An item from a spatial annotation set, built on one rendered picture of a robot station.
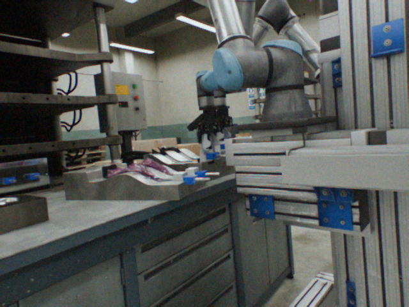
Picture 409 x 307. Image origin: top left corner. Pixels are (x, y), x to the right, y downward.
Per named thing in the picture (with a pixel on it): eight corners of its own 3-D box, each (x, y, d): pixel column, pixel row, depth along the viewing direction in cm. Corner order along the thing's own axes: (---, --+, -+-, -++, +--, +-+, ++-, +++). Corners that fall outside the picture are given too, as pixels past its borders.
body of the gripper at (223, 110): (225, 128, 160) (223, 105, 159) (212, 129, 165) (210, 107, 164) (233, 127, 166) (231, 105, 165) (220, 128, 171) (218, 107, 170)
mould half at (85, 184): (205, 185, 127) (203, 158, 126) (179, 200, 103) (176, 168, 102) (108, 187, 145) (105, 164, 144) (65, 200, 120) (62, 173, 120)
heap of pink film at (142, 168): (176, 173, 127) (174, 155, 127) (154, 181, 111) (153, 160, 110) (124, 174, 137) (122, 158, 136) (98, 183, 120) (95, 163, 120)
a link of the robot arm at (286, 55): (313, 83, 88) (310, 35, 87) (270, 86, 85) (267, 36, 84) (291, 89, 100) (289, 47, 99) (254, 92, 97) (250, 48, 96)
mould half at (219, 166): (234, 173, 152) (232, 146, 151) (203, 183, 131) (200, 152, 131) (164, 171, 183) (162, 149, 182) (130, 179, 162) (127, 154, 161)
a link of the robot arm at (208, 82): (231, 68, 119) (222, 73, 130) (203, 69, 117) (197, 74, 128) (232, 88, 120) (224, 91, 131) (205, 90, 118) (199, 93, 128)
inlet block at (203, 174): (221, 180, 119) (220, 165, 119) (217, 181, 115) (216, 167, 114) (191, 180, 124) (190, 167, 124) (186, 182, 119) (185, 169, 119)
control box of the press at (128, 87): (165, 271, 227) (145, 73, 218) (132, 290, 203) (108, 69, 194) (145, 265, 240) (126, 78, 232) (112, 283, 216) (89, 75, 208)
